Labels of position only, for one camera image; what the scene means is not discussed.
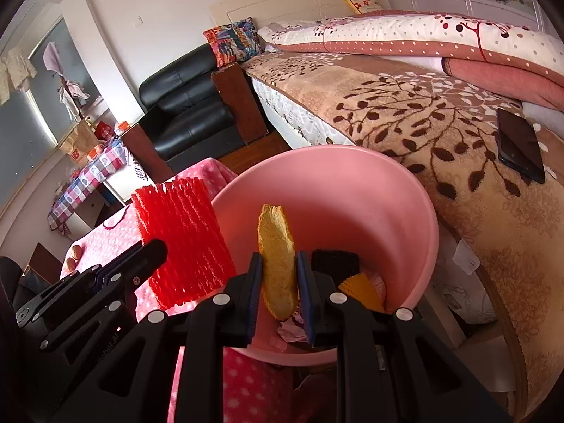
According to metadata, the bed with floral blanket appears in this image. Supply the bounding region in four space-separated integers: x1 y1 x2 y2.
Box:
241 48 564 419

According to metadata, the white pink dotted quilt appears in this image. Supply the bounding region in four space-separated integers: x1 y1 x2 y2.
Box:
257 9 564 113

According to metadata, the black smartphone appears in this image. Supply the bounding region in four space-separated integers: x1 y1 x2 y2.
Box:
497 108 547 184

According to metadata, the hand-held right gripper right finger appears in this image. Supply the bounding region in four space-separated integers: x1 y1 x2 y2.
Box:
296 251 514 423

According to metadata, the cream bed headboard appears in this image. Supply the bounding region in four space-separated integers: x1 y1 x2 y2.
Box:
208 0 393 38

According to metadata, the brown paper bag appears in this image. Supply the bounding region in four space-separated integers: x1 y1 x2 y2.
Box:
59 121 100 166

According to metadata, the white table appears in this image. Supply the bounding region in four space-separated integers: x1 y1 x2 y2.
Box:
66 172 146 241

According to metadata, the black leather armchair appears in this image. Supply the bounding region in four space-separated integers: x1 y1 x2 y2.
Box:
139 44 245 161
0 242 65 318

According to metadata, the brown wooden side cabinet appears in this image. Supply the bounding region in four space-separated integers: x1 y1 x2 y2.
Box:
210 62 269 144
121 108 174 183

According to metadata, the yellow bread piece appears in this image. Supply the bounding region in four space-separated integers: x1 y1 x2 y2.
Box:
258 204 299 321

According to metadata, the black foam fruit net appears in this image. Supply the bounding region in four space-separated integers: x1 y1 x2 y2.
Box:
311 249 360 289

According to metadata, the large grey window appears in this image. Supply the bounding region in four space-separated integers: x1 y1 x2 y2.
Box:
0 88 56 212

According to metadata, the yellow foam fruit net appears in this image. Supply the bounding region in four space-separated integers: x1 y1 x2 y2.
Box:
337 272 386 313

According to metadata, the colourful printed cushion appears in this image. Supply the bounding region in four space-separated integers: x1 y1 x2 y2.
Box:
203 18 265 68

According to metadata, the red foam fruit net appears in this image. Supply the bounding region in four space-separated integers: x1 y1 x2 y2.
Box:
131 176 237 311

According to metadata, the pink plastic bucket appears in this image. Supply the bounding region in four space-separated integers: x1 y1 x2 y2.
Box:
210 146 440 367

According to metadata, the cream knitted sweater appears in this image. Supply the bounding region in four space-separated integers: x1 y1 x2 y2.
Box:
0 48 38 106

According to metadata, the wooden coat rack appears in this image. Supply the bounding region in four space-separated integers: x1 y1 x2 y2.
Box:
55 73 89 124

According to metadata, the checkered tablecloth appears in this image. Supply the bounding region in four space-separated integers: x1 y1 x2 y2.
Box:
48 139 128 230

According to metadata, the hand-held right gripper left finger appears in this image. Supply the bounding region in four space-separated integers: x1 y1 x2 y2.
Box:
50 252 265 423

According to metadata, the narrow grey window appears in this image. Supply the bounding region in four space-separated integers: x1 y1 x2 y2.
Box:
29 18 104 148

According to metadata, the pink hanging cloth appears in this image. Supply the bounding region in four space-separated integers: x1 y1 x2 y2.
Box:
43 42 67 75

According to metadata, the yellow floral pillow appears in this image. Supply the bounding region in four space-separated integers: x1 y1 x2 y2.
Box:
344 0 385 14

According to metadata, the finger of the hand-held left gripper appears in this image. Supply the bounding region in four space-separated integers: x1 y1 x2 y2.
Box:
66 242 155 285
15 240 168 349

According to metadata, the white hanging garment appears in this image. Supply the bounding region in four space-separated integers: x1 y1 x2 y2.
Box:
57 80 91 113

